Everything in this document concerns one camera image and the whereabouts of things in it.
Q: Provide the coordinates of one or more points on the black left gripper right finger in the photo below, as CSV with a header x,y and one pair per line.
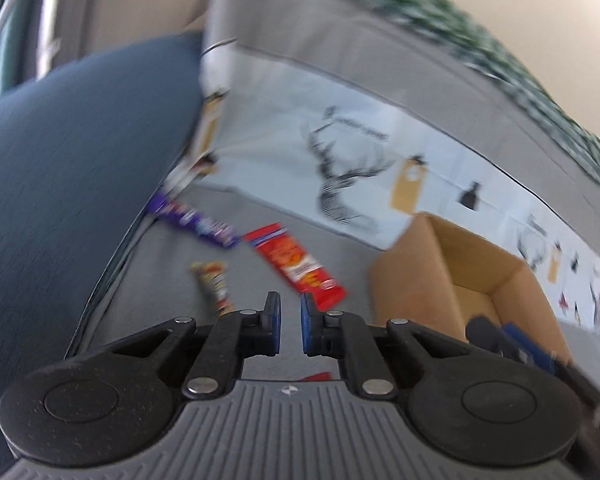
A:
x,y
372,362

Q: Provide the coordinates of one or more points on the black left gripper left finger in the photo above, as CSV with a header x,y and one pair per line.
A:
x,y
235,337

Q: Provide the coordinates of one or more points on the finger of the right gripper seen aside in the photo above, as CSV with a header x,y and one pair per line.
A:
x,y
513,343

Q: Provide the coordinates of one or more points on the red square snack packet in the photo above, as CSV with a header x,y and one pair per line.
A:
x,y
318,377

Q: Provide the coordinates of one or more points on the long red snack pack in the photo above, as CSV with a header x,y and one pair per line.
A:
x,y
296,265

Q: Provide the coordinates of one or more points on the yellow snack wrapper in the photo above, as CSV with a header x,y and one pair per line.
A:
x,y
211,279

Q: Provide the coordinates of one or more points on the brown cardboard box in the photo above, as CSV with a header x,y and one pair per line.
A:
x,y
441,275

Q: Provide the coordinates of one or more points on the grey sofa seat cushion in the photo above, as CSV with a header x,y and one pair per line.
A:
x,y
171,273

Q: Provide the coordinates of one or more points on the purple candy bar wrapper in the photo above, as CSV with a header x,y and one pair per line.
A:
x,y
192,220

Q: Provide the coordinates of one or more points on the green checked cloth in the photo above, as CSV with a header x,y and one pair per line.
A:
x,y
443,23

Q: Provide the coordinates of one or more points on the deer print sofa cover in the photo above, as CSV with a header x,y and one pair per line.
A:
x,y
325,110

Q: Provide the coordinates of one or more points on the grey curtain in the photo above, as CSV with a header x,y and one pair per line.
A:
x,y
37,36

